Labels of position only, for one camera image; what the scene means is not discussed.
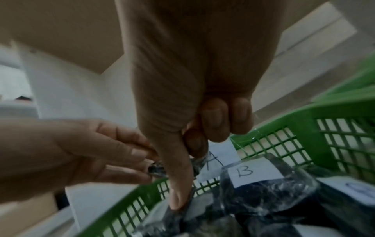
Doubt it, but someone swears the person's right hand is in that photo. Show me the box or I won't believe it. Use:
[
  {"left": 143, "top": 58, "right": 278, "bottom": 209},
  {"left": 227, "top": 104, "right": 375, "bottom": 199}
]
[{"left": 114, "top": 0, "right": 286, "bottom": 211}]

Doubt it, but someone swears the person's left hand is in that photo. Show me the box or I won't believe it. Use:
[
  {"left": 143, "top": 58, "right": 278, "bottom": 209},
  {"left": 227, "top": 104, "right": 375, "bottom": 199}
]
[{"left": 0, "top": 118, "right": 161, "bottom": 204}]

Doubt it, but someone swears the pile of black packets A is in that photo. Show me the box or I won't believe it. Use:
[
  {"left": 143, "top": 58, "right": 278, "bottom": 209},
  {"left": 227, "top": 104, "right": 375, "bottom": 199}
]
[{"left": 131, "top": 153, "right": 375, "bottom": 237}]

